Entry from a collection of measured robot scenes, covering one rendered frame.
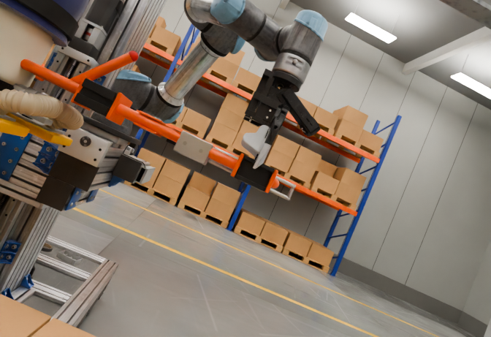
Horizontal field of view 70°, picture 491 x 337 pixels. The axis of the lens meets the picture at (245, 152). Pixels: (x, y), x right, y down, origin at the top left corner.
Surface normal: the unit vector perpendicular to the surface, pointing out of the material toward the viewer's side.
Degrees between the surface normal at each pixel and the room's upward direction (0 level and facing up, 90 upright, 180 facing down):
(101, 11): 90
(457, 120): 90
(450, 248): 90
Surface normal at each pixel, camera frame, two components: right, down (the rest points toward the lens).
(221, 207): 0.13, -0.04
